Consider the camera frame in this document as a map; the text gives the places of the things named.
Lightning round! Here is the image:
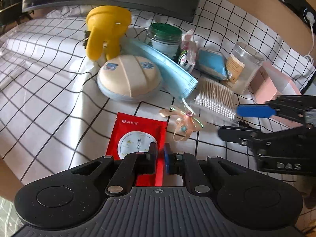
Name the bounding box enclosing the pink box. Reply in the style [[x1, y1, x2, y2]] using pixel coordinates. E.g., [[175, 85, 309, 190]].
[[250, 62, 301, 128]]

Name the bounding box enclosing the red sachet packet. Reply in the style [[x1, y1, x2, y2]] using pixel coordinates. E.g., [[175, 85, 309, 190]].
[[105, 112, 167, 187]]

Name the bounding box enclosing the pink ribbon bow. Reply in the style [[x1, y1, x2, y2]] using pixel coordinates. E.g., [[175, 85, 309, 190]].
[[159, 105, 206, 142]]

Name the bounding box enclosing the blue face mask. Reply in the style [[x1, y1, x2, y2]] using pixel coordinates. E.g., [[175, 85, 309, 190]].
[[120, 37, 198, 100]]

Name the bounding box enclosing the cotton swabs bag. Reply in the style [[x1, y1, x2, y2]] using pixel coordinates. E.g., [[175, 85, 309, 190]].
[[190, 77, 237, 125]]

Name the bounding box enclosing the green lid jar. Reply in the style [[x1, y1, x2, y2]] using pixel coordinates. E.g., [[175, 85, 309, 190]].
[[145, 23, 183, 62]]

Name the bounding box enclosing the floral tissue pack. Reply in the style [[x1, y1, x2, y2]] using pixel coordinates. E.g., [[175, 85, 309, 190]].
[[178, 43, 198, 73]]

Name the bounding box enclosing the white power cable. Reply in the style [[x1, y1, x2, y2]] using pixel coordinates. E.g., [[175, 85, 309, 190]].
[[303, 8, 316, 66]]

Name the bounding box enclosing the round beige powder puff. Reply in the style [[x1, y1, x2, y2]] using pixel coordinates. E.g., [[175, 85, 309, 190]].
[[97, 55, 163, 103]]

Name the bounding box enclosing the clear jar tan lid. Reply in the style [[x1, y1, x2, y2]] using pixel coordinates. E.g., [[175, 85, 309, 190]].
[[223, 42, 264, 94]]

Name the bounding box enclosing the yellow plastic toy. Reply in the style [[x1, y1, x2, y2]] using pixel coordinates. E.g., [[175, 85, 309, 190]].
[[84, 5, 131, 60]]

